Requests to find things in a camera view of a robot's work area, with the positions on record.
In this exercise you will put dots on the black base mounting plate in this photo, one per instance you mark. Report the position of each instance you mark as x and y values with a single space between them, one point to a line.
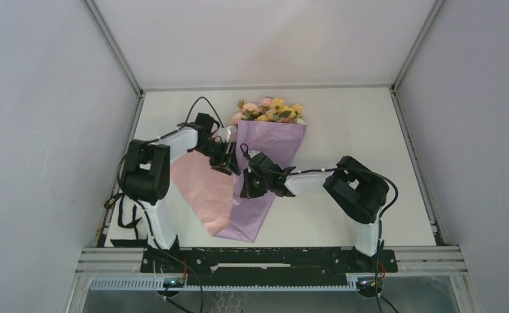
246 266

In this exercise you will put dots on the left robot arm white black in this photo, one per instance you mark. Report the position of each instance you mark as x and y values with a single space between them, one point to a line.
144 173

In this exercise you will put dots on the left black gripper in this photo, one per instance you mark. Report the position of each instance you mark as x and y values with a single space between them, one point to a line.
226 162

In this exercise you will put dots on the white slotted cable duct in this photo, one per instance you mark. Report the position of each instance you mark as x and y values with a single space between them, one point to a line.
121 283

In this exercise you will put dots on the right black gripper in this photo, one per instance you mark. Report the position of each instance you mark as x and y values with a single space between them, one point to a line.
248 192

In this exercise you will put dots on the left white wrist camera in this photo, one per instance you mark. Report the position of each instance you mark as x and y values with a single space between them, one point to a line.
228 134

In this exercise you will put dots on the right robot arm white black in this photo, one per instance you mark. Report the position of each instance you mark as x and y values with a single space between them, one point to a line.
362 194

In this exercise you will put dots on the pink purple wrapping paper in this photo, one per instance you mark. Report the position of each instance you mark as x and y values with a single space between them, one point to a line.
235 206

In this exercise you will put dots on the aluminium frame rail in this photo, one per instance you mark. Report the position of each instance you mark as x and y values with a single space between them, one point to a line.
269 87

